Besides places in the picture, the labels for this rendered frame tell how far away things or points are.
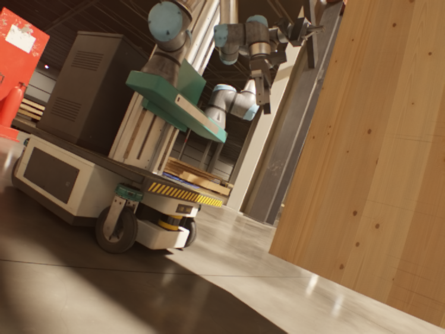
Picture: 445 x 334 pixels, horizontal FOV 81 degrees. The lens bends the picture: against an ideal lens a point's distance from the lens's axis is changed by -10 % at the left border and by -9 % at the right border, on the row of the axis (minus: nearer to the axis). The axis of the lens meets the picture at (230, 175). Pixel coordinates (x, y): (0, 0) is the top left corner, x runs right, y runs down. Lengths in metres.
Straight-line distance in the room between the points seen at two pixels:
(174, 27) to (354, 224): 0.85
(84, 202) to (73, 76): 0.64
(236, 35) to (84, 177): 0.74
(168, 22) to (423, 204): 0.95
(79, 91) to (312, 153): 1.03
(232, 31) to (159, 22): 0.24
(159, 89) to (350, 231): 0.79
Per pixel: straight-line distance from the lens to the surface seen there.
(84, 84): 1.44
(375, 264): 0.91
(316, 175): 1.02
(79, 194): 1.14
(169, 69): 1.14
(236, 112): 1.57
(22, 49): 4.29
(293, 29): 1.47
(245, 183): 6.17
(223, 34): 1.05
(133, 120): 1.30
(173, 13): 1.06
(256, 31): 1.06
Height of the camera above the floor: 0.38
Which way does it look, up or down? 3 degrees up
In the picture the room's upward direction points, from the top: 21 degrees clockwise
